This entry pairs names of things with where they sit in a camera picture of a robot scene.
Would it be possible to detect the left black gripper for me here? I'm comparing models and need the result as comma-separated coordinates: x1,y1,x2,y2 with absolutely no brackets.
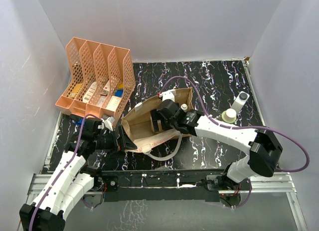
94,125,137,159

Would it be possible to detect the brown canvas tote bag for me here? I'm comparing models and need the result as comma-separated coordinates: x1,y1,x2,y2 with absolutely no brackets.
121,88,193,161

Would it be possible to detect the beige bottle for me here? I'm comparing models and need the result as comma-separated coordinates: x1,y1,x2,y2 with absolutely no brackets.
151,116,163,134
221,108,237,124

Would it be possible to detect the white bottle with black cap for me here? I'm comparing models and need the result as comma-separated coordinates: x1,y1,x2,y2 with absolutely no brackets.
231,91,250,114

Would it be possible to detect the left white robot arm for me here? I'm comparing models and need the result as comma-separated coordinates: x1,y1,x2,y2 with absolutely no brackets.
19,114,137,231

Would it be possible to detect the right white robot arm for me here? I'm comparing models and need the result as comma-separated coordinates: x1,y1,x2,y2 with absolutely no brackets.
152,100,283,190

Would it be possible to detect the small clear bottle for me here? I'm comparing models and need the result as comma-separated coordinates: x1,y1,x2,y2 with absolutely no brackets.
181,104,188,112

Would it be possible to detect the blue white small box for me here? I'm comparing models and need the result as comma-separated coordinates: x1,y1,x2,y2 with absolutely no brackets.
69,114,83,126

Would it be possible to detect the blue yellow item in organizer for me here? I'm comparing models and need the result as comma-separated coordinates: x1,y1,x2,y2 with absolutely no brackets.
114,83,124,97

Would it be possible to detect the white red box in organizer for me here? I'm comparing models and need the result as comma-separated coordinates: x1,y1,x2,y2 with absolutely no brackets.
100,81,111,96

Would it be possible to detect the pink plastic file organizer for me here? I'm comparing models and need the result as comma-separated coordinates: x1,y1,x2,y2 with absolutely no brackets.
56,37,136,121

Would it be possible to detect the yellow box in organizer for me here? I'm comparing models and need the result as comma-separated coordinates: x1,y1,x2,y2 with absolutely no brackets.
68,83,83,99

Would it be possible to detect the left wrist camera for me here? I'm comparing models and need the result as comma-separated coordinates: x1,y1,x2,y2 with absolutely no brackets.
101,115,115,131

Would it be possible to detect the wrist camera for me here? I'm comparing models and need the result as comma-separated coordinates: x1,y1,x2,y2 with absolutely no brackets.
101,115,115,131
159,89,176,102

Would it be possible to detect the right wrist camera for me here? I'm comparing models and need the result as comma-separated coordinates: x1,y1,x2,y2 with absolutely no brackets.
159,89,176,102

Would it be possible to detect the black front rail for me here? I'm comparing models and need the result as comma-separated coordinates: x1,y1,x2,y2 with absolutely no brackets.
101,169,225,202

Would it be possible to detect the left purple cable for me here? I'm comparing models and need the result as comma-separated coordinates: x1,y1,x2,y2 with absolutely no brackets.
27,114,100,231

